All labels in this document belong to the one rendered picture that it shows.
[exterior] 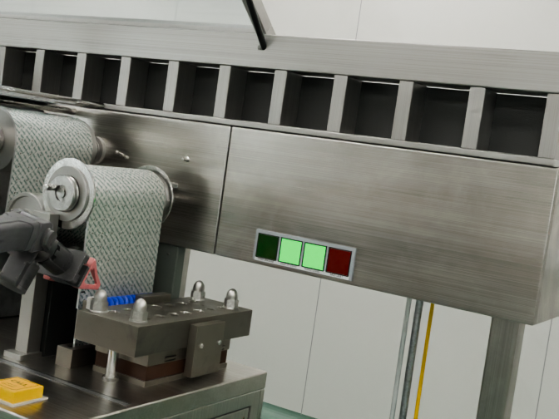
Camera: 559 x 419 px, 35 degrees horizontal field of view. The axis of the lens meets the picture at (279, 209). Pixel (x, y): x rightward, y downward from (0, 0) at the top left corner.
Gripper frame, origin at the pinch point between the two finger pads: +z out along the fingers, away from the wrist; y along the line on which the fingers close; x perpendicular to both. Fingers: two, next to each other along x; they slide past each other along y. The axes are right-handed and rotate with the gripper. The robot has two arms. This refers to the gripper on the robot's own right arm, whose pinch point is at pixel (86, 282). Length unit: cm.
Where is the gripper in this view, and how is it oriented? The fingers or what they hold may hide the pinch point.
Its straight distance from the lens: 186.2
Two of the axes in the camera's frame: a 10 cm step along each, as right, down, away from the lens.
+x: 3.8, -8.5, 3.7
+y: 8.4, 1.6, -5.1
